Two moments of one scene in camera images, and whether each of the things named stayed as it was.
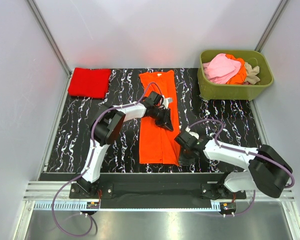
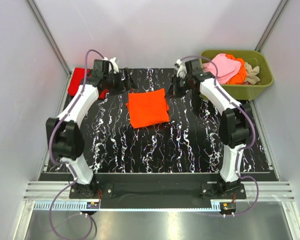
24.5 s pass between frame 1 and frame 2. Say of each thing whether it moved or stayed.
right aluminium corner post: stayed
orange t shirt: moved
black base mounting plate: stayed
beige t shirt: stayed
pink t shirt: stayed
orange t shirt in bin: stayed
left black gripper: moved
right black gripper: moved
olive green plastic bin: stayed
